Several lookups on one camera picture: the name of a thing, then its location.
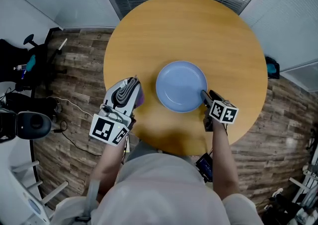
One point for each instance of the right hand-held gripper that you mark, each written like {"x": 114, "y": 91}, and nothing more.
{"x": 223, "y": 112}

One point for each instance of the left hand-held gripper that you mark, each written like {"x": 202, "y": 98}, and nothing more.
{"x": 109, "y": 129}

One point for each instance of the purple cloth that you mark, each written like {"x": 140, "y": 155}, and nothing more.
{"x": 141, "y": 97}

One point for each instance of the blue plate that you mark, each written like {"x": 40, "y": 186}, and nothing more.
{"x": 181, "y": 82}

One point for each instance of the person's left forearm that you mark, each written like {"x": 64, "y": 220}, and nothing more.
{"x": 109, "y": 162}

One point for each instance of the person's right forearm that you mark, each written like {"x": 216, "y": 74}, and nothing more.
{"x": 223, "y": 159}

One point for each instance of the teal cloth item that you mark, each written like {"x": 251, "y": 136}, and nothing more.
{"x": 31, "y": 62}

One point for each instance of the black and teal bag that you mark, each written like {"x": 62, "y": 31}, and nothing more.
{"x": 272, "y": 67}

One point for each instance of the black box with blue screen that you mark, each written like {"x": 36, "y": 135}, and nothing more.
{"x": 205, "y": 167}

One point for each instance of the black office chair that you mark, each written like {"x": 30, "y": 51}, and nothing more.
{"x": 37, "y": 55}

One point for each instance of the person's white shirt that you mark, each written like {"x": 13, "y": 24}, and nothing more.
{"x": 159, "y": 189}

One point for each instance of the black and grey device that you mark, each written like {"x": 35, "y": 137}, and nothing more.
{"x": 27, "y": 124}

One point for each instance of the white metal rack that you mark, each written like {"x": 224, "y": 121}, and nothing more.
{"x": 306, "y": 184}

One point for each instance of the white frame stand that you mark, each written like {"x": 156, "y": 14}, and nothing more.
{"x": 27, "y": 194}

